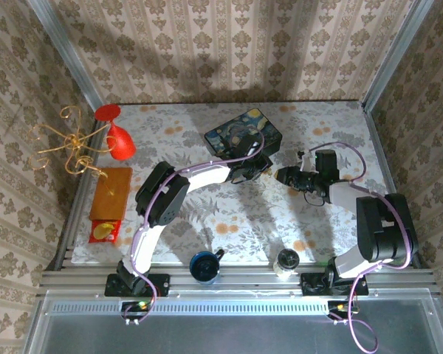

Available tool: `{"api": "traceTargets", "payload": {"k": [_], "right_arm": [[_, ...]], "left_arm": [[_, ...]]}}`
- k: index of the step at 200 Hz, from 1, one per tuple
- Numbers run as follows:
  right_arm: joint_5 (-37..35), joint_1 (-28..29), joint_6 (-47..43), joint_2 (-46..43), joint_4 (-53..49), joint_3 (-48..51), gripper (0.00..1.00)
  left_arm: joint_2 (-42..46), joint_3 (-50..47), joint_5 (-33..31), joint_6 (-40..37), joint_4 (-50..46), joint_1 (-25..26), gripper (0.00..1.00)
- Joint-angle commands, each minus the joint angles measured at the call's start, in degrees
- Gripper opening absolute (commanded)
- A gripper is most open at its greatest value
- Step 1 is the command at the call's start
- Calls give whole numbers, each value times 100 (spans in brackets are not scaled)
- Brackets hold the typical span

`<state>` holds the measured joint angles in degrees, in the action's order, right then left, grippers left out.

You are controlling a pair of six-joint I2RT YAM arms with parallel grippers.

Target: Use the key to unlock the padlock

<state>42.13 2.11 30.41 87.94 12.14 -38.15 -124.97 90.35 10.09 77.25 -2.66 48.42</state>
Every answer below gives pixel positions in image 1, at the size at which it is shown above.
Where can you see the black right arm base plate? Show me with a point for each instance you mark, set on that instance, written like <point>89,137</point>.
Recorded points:
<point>312,285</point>

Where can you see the floral table cloth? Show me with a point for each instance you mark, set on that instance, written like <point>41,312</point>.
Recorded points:
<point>243,221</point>

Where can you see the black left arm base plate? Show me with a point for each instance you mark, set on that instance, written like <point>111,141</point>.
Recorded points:
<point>160,284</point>

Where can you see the starry night painted tin box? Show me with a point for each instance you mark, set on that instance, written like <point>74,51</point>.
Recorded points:
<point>236,127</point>

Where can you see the grey metal tray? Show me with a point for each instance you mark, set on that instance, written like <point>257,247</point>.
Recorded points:
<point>221,332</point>

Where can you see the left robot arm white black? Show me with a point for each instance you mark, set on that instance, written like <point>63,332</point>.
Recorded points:
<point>162,193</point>

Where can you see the dark blue mug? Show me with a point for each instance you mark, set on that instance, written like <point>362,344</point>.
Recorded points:
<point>205,267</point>

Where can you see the aluminium frame post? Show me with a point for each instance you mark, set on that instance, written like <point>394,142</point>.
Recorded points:
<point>391,59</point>
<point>66,51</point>

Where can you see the red snack packet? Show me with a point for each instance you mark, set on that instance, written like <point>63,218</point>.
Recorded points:
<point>103,231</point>

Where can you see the red plastic wine glass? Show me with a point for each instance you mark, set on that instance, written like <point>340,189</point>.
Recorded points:
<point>122,144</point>

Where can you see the brown wooden board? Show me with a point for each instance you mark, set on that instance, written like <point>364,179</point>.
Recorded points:
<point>110,199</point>

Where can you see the small circuit board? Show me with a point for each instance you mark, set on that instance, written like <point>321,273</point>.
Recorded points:
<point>136,307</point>
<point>339,307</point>

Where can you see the glass jar with black lid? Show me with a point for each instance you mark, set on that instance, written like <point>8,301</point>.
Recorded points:
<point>286,262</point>

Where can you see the aluminium front rail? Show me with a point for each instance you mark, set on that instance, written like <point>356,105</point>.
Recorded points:
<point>243,281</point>

